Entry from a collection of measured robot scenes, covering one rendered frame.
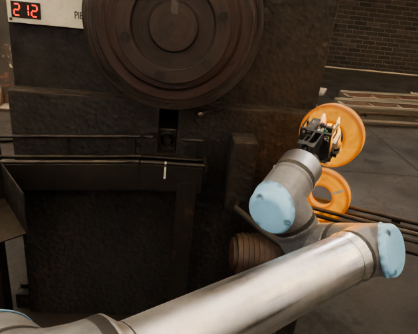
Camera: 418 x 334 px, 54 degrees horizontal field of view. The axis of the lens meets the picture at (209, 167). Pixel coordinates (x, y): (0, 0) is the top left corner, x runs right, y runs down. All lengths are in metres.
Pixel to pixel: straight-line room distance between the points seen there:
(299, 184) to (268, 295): 0.31
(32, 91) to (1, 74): 2.73
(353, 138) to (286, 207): 0.35
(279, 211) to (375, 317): 1.28
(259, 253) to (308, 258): 0.64
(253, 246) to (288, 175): 0.50
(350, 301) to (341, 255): 1.36
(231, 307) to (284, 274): 0.10
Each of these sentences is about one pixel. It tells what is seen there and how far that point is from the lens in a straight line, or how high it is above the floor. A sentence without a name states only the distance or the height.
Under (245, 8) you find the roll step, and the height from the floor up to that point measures 1.17.
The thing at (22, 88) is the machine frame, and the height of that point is 0.87.
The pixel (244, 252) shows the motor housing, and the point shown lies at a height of 0.51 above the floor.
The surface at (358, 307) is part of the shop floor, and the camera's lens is 1.99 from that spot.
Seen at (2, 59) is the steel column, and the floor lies 0.42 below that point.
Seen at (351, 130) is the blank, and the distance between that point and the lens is 1.03.
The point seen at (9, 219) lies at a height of 0.61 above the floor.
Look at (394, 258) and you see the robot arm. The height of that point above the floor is 0.85.
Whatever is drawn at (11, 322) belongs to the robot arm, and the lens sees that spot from 0.51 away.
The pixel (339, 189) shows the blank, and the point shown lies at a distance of 1.17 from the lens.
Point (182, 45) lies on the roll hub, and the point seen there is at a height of 1.07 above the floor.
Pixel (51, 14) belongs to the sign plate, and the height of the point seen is 1.09.
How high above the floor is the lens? 1.23
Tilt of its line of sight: 25 degrees down
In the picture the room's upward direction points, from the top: 6 degrees clockwise
